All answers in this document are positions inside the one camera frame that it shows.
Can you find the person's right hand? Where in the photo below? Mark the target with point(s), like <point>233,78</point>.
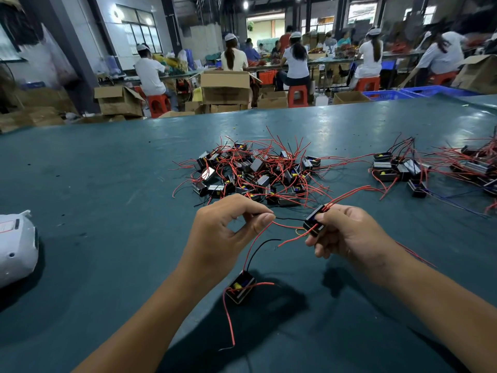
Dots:
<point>357,233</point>

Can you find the person's left hand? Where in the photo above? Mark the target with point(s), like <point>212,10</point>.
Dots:
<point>221,241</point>

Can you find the person's right forearm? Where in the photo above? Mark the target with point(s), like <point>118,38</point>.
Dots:
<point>443,310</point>

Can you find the person's left forearm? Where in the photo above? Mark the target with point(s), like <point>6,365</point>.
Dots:
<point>144,330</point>

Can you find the shallow cardboard box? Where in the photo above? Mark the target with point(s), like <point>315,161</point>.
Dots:
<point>352,97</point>

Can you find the blue plastic crate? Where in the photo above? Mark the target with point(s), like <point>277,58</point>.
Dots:
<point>388,94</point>
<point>439,91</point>

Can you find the low cardboard box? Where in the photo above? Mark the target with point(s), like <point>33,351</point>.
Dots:
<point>272,99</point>

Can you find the large closed cardboard box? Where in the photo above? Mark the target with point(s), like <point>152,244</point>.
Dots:
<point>226,87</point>

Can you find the open cardboard box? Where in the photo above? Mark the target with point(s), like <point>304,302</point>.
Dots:
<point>119,101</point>

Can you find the tilted cardboard box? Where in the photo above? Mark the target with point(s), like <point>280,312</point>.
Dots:
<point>475,73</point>

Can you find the white plastic shell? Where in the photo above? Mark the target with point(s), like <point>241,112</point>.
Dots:
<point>17,248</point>

